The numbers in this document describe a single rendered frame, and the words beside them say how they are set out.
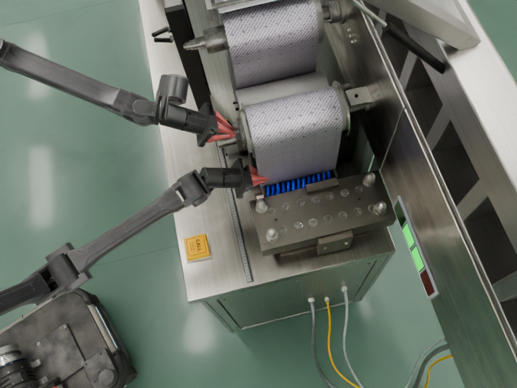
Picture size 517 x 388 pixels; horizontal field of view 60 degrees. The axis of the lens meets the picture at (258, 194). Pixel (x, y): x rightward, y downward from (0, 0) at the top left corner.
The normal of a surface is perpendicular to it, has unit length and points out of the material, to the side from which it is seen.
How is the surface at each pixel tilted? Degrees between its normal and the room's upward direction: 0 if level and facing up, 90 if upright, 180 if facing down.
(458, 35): 90
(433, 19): 90
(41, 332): 0
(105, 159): 0
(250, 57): 92
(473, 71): 0
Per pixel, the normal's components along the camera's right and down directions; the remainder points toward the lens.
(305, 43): 0.22, 0.89
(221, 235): -0.07, -0.40
